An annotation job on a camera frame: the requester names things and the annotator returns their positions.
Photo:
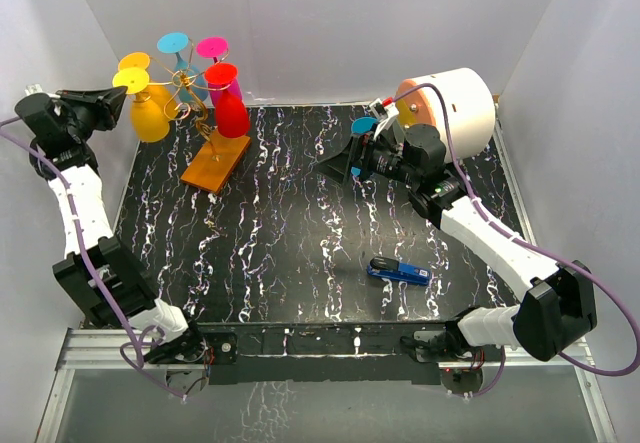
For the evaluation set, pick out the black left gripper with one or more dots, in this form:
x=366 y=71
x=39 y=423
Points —
x=106 y=103

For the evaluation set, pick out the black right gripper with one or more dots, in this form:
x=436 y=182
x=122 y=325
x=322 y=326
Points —
x=339 y=164

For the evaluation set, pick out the blue wine glass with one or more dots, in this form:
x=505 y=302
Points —
x=361 y=130
x=187 y=78

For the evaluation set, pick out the yellow wine glass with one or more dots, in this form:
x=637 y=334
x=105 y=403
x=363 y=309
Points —
x=148 y=120

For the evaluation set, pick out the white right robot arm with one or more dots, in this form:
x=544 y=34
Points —
x=556 y=302

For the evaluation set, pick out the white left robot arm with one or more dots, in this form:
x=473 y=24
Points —
x=100 y=274

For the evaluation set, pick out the orange-yellow wine glass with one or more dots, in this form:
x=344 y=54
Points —
x=158 y=93

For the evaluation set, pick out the red wine glass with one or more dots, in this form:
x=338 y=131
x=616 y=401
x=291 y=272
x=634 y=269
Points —
x=231 y=115

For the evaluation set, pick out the pink wine glass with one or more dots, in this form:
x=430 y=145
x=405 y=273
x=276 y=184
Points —
x=215 y=48

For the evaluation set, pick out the wooden rack base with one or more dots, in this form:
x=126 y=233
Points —
x=213 y=165

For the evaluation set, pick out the blue black stapler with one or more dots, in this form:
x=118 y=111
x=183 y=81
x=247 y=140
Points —
x=383 y=267

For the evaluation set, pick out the white cylinder with orange face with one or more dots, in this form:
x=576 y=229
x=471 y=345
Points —
x=470 y=116

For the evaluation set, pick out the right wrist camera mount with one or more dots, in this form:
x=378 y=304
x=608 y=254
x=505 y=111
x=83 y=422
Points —
x=385 y=113

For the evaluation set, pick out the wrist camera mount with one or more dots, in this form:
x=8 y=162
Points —
x=385 y=113
x=33 y=89

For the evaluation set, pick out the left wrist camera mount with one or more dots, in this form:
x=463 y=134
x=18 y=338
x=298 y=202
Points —
x=33 y=89

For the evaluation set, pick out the gold wire wine glass rack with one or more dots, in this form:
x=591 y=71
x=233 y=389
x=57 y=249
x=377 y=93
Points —
x=199 y=109

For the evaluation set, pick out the aluminium frame rail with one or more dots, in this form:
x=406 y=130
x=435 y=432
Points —
x=308 y=346

